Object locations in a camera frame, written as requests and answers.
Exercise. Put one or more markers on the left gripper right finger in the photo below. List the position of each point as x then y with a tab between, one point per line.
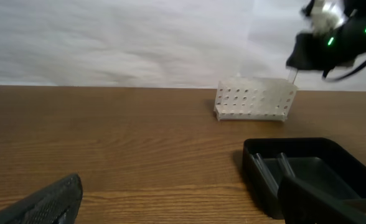
313	205

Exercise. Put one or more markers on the white test tube rack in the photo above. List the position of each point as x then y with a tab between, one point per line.
254	99

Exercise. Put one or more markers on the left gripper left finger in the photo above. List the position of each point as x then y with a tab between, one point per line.
40	205

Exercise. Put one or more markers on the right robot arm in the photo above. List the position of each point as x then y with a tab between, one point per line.
357	34

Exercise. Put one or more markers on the black tray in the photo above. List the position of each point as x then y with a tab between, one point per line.
326	149

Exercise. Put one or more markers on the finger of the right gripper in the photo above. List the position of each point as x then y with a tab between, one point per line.
307	51

